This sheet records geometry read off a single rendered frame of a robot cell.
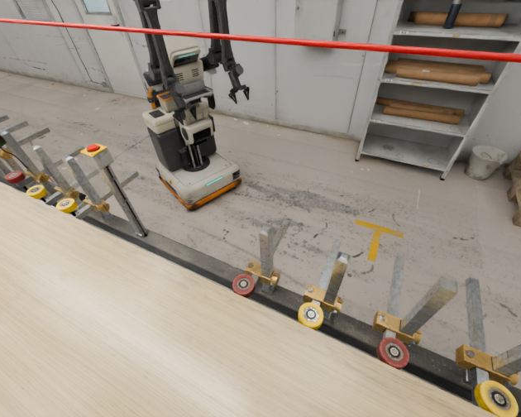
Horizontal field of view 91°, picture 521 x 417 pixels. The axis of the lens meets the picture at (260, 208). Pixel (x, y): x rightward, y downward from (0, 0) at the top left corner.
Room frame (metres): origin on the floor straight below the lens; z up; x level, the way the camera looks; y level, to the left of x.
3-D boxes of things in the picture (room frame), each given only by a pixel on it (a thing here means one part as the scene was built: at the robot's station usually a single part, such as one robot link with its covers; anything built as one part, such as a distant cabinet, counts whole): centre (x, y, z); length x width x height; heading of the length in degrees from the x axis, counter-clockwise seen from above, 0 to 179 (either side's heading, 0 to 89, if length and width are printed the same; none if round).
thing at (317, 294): (0.42, -0.21, 0.81); 0.14 x 0.06 x 0.05; 61
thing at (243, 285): (0.45, 0.08, 0.85); 0.08 x 0.08 x 0.11
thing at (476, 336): (0.27, -0.68, 0.83); 0.43 x 0.03 x 0.04; 151
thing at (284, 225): (0.63, -0.02, 0.81); 0.43 x 0.03 x 0.04; 151
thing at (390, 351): (0.21, -0.36, 0.85); 0.08 x 0.08 x 0.11
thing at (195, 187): (2.13, 0.62, 0.16); 0.67 x 0.64 x 0.25; 38
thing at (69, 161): (1.01, 0.86, 0.88); 0.04 x 0.04 x 0.48; 61
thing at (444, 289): (0.29, -0.45, 0.91); 0.04 x 0.04 x 0.48; 61
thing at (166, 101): (2.22, 0.69, 0.87); 0.23 x 0.15 x 0.11; 128
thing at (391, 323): (0.30, -0.43, 0.83); 0.14 x 0.06 x 0.05; 61
